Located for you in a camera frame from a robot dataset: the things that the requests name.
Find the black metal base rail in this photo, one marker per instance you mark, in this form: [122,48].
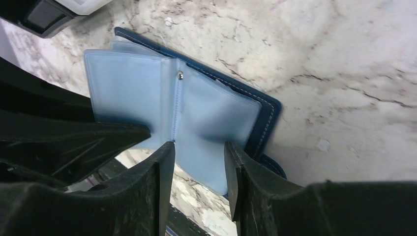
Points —
[177,224]

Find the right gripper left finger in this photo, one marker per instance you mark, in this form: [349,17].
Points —
[121,206]

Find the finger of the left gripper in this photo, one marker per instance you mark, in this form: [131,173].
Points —
[22,92]
[60,152]

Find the blue leather card holder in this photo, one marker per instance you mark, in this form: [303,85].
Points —
[138,81]

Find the left black plastic bin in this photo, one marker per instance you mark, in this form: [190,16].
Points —
[44,18]

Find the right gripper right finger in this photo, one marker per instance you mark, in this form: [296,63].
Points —
[264,204]

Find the white plastic bin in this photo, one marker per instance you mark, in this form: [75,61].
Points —
[83,7]

